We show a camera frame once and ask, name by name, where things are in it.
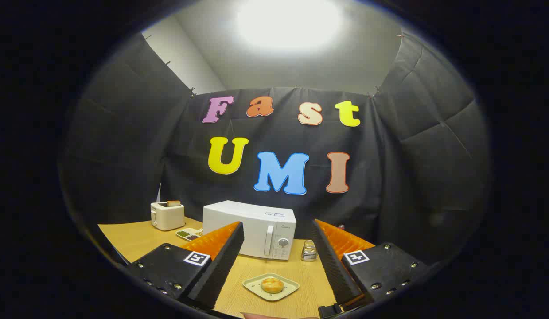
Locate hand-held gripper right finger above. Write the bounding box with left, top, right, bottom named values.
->
left=311, top=218, right=430, bottom=311

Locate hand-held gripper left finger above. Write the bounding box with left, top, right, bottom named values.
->
left=126, top=221, right=245, bottom=311

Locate white microwave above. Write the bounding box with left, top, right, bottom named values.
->
left=202, top=200, right=297, bottom=261

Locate golden bread bun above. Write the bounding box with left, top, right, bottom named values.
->
left=261, top=277, right=284, bottom=294

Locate white divided snack dish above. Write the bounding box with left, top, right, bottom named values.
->
left=175, top=227, right=204, bottom=242

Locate cream square plate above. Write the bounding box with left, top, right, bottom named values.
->
left=242, top=272, right=300, bottom=302

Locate white toaster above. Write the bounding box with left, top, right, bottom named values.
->
left=150, top=202, right=186, bottom=231

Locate metal wire basket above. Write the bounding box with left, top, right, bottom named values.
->
left=301, top=240, right=318, bottom=262

